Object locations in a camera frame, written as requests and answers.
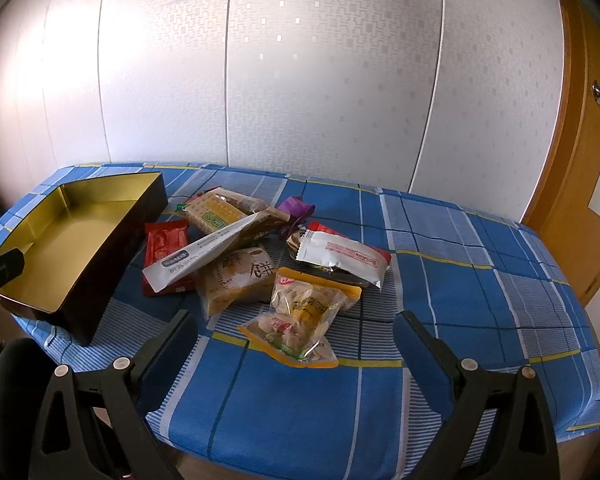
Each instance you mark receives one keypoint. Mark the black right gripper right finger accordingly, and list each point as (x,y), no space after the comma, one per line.
(494,425)

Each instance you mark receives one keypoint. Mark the green yellow cracker pack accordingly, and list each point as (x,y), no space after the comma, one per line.
(210,212)

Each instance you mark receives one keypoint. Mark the wooden door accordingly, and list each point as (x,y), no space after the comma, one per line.
(559,210)

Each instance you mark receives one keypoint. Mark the blue plaid tablecloth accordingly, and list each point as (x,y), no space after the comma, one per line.
(485,285)

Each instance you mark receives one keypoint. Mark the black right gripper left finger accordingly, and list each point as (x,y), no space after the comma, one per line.
(92,425)

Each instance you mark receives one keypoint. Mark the beige round pastry packet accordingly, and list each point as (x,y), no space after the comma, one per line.
(245,275)

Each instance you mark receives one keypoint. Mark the orange clear nut packet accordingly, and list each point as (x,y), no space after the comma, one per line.
(309,298)

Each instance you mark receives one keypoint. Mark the red foil snack packet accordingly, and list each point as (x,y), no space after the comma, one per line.
(162,239)

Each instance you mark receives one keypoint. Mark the red-ended biscuit roll pack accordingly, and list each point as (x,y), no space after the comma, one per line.
(271,218)

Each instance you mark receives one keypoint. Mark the long white snack packet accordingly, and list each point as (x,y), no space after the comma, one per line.
(194,256)

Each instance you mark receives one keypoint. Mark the white red snack packet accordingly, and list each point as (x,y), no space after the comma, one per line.
(320,246)

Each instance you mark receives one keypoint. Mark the purple snack packet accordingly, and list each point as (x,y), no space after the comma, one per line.
(298,211)

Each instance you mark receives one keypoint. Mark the yellow black snack packet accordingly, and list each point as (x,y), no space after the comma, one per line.
(336,276)

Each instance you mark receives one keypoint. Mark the black and gold box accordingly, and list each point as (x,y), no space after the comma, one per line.
(77,243)

